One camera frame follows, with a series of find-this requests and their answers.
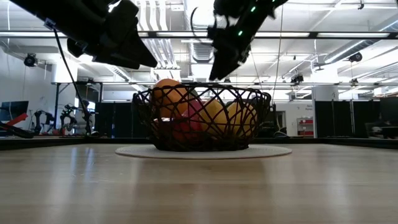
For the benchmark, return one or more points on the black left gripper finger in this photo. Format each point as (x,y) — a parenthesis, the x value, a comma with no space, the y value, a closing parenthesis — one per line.
(136,46)
(118,60)

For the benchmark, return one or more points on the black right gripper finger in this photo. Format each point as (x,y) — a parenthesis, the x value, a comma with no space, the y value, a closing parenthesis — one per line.
(217,67)
(237,57)

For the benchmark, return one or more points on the pink dragon fruit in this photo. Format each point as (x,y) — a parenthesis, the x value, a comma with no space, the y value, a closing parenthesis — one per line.
(193,110)

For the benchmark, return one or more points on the small orange citrus fruit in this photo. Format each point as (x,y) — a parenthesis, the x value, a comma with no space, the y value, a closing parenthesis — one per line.
(213,116)

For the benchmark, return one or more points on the large yellow mango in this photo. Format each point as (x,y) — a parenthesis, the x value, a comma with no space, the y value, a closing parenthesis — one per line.
(169,93)

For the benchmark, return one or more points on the yellow orange fruit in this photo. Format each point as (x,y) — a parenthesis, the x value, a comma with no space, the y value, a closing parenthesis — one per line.
(244,119)

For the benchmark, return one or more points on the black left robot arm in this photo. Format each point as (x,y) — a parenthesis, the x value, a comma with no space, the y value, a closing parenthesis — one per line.
(37,9)

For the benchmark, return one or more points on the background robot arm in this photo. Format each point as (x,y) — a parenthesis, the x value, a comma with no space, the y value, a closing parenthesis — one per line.
(70,118)
(40,119)

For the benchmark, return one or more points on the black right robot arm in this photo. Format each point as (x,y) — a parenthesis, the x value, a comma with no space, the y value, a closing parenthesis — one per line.
(264,6)

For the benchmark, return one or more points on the black partition panel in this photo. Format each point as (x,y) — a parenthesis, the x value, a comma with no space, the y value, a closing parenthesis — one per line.
(342,119)
(121,119)

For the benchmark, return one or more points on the white round plate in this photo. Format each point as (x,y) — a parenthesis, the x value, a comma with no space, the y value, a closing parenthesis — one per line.
(130,152)

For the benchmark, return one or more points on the red bin shelf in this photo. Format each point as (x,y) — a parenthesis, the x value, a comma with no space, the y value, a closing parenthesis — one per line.
(305,126)

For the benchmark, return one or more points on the black monitor screen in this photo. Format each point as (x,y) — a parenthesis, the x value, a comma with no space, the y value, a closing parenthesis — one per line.
(14,109)

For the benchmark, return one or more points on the red bar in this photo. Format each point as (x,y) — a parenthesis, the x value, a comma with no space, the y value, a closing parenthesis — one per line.
(17,119)

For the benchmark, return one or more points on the black ceiling camera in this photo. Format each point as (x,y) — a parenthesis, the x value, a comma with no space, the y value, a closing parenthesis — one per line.
(355,57)
(30,60)

